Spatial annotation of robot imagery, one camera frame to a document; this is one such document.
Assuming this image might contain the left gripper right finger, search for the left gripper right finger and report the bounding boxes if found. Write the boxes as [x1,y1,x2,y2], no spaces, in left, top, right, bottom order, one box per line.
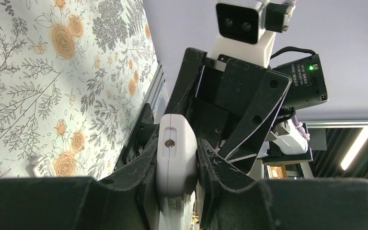
[197,139,368,230]

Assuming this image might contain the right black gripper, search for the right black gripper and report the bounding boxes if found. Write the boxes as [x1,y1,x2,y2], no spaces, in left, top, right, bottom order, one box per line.
[163,47,292,174]

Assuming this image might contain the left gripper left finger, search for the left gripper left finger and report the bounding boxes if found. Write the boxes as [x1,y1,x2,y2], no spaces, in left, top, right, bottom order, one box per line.
[0,140,159,230]

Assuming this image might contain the white remote control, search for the white remote control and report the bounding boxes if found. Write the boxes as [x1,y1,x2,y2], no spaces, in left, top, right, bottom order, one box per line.
[156,114,198,230]

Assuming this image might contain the white battery cover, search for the white battery cover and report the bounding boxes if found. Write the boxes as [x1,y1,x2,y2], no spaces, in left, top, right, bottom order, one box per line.
[31,156,57,178]

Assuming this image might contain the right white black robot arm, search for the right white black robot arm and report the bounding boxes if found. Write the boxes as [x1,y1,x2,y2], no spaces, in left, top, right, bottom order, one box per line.
[165,46,328,173]

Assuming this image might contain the floral patterned table mat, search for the floral patterned table mat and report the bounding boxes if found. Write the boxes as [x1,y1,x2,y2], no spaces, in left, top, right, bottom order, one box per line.
[0,0,158,179]

